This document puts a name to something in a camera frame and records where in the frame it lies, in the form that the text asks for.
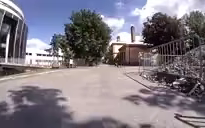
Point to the white low building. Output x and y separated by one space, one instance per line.
40 57

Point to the grey pavement strip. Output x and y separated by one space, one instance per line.
13 76

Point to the metal fence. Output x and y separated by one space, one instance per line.
166 51

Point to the dark green tree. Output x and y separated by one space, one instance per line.
160 28

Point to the large green tree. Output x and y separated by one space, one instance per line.
88 33

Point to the grey asphalt road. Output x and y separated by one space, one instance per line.
96 90

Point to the rubble heap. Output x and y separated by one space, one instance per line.
190 71

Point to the beige building with chimney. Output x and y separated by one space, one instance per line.
130 50

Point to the round glass-fronted building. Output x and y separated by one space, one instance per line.
6 30

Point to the small green tree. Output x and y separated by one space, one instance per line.
56 45

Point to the light green tree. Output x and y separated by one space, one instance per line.
200 23

